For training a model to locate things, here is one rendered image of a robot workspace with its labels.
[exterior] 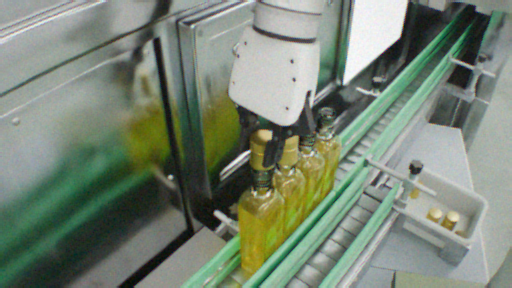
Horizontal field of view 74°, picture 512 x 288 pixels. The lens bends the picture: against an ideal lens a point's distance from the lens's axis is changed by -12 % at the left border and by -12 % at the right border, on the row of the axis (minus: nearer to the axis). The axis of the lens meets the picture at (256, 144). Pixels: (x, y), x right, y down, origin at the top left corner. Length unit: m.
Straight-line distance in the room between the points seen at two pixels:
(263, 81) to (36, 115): 0.26
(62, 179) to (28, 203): 0.05
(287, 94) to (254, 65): 0.05
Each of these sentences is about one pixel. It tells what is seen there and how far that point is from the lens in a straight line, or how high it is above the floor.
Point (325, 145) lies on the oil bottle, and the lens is 0.66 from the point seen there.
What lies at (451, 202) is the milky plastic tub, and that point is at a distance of 1.08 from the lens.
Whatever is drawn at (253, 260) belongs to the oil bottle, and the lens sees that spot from 0.68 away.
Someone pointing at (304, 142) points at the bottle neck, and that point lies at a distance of 0.61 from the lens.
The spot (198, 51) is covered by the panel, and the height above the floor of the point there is 1.28.
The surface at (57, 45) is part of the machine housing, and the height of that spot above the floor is 1.36.
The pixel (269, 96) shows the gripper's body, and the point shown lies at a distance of 0.44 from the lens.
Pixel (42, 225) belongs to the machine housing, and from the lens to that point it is 0.56.
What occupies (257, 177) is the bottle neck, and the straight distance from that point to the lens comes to 0.53.
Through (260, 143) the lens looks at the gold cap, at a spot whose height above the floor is 1.20.
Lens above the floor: 1.52
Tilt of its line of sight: 41 degrees down
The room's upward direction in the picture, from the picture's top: straight up
